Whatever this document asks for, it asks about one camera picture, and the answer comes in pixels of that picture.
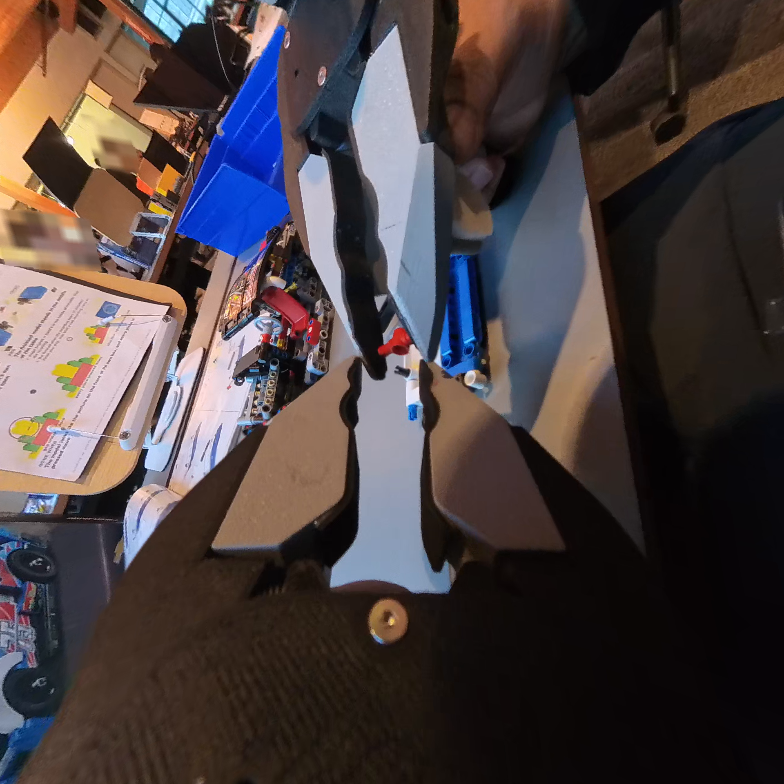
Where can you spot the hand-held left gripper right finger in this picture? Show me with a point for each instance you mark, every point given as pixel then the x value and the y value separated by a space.
pixel 490 484

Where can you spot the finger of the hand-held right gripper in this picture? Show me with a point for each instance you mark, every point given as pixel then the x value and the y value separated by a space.
pixel 404 202
pixel 315 202

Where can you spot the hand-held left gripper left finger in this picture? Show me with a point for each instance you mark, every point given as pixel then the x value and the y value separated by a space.
pixel 288 484

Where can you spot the blue white brick assembly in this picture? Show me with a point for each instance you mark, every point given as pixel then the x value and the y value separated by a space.
pixel 462 318

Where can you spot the red brick connector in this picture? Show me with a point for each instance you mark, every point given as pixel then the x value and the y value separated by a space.
pixel 395 343

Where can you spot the grey desk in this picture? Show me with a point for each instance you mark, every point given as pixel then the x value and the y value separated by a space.
pixel 551 343

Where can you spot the person's right hand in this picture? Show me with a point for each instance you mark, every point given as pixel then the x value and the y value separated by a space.
pixel 514 73

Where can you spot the blue storage bin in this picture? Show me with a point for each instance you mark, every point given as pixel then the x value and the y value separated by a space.
pixel 239 202

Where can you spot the open instruction booklet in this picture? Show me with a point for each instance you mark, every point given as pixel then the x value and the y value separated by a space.
pixel 208 429

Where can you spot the toy brick car model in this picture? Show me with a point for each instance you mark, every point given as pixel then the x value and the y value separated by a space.
pixel 288 312

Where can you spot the black monitor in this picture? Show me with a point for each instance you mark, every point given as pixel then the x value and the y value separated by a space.
pixel 58 162
pixel 184 79

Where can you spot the wooden clipboard stand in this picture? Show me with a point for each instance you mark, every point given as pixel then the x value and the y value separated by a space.
pixel 122 468

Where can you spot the printed instruction sheet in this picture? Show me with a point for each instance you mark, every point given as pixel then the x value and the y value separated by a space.
pixel 61 380

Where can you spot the printed toy box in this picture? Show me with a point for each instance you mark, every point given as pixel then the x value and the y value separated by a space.
pixel 30 612

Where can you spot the black office chair base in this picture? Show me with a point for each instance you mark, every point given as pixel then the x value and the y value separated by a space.
pixel 671 73

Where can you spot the person's legs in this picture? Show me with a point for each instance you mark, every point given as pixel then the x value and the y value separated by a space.
pixel 704 245

